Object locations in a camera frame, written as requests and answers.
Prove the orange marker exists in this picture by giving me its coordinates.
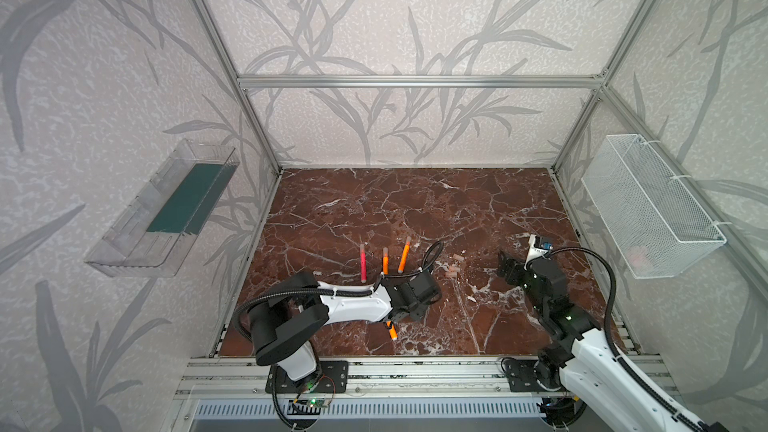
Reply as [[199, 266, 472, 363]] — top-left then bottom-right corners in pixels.
[[397, 236, 412, 274], [382, 247, 389, 276]]

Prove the pink marker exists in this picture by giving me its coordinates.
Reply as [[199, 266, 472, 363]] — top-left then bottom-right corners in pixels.
[[359, 243, 368, 284]]

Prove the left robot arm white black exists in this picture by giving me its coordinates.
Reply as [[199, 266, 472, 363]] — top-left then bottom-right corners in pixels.
[[232, 269, 442, 385]]

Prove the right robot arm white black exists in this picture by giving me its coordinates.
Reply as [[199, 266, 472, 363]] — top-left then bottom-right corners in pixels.
[[497, 249, 726, 431]]

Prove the orange marker lower diagonal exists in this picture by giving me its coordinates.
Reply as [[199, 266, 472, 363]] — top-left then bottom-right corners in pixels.
[[386, 321, 398, 341]]

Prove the green circuit board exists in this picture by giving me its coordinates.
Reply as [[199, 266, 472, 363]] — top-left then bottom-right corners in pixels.
[[291, 397, 333, 414]]

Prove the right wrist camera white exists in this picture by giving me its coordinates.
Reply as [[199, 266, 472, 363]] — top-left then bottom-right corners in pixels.
[[525, 234, 553, 267]]

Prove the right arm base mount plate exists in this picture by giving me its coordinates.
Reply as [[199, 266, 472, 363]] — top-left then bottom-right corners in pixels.
[[500, 357, 570, 396]]

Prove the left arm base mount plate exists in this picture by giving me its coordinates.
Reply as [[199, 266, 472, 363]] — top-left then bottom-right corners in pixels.
[[265, 360, 349, 394]]

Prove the white wire mesh basket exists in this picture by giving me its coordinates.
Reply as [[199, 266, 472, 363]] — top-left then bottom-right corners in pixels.
[[582, 134, 727, 280]]

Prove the aluminium front rail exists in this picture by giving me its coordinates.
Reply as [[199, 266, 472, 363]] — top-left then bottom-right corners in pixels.
[[174, 356, 564, 399]]

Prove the clear plastic wall tray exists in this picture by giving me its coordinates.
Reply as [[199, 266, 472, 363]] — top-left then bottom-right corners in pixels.
[[85, 139, 240, 278]]

